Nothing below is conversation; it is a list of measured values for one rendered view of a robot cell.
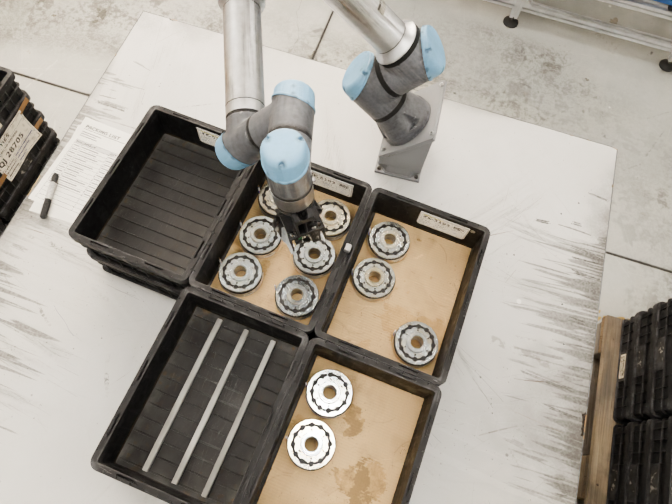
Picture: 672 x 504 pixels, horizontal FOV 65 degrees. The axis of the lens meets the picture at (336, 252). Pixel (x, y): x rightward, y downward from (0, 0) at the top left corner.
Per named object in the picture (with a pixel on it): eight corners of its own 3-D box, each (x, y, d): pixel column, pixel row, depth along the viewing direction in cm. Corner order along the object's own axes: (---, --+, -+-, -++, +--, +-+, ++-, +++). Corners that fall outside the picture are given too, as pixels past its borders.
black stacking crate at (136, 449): (195, 301, 127) (186, 285, 116) (309, 347, 124) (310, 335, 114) (108, 466, 112) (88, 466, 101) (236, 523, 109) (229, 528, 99)
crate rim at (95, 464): (187, 287, 118) (185, 283, 116) (311, 337, 115) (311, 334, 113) (90, 466, 103) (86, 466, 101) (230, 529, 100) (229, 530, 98)
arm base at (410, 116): (390, 110, 155) (369, 89, 149) (434, 91, 144) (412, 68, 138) (381, 152, 148) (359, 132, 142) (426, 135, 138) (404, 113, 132)
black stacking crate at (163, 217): (164, 131, 145) (153, 104, 134) (263, 168, 142) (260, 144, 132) (85, 254, 130) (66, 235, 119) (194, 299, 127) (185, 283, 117)
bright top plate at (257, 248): (253, 210, 132) (252, 209, 132) (288, 227, 131) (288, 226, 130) (231, 242, 128) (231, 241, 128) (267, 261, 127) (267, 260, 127)
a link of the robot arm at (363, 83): (370, 94, 147) (338, 62, 139) (410, 72, 138) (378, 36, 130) (365, 126, 141) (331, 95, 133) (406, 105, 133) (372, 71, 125)
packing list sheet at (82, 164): (79, 115, 158) (79, 114, 158) (151, 137, 157) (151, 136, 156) (21, 208, 145) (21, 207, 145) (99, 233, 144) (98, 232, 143)
